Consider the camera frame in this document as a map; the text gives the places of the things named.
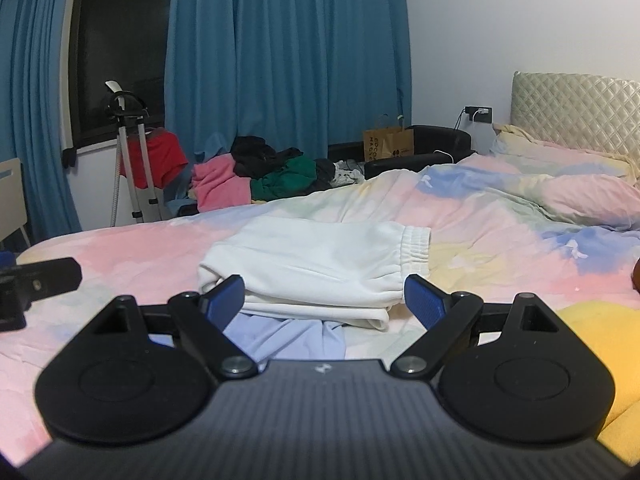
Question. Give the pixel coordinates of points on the brown paper bag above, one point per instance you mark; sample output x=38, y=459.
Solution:
x=387, y=145

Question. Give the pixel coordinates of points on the dark window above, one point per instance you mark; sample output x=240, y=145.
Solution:
x=120, y=35

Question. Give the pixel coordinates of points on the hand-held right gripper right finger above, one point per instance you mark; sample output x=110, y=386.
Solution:
x=422, y=302

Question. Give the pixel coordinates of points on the green garment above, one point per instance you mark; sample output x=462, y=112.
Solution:
x=285, y=180

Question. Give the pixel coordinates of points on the cream pillow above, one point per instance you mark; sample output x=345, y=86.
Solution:
x=550, y=152

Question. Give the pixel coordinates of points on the red garment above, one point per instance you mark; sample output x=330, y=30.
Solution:
x=165, y=157

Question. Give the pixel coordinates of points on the black garment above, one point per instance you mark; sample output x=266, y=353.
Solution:
x=255, y=157

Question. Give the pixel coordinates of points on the white tripod stand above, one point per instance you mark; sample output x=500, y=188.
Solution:
x=148, y=180

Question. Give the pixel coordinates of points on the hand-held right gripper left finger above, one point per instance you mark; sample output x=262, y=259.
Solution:
x=227, y=300

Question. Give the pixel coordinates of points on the dark brown object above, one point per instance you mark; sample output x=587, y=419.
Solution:
x=636, y=275

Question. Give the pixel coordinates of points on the black chair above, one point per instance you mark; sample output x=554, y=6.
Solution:
x=435, y=137

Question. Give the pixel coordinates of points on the yellow plush pillow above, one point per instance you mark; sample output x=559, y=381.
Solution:
x=610, y=340

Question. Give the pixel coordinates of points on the pink garment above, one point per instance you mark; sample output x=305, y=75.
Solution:
x=220, y=185

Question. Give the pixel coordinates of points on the white pants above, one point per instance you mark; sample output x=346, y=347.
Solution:
x=320, y=260

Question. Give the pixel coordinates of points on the pastel tie-dye pillow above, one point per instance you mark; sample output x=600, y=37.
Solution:
x=590, y=195

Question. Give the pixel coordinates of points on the grey white garment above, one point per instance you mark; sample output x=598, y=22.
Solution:
x=347, y=172

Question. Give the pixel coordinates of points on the light blue garment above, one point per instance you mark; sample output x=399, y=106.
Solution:
x=295, y=340

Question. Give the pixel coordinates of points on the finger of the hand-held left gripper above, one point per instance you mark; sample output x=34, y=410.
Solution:
x=50, y=275

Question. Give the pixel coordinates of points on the pastel tie-dye blanket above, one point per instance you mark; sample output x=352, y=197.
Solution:
x=150, y=240

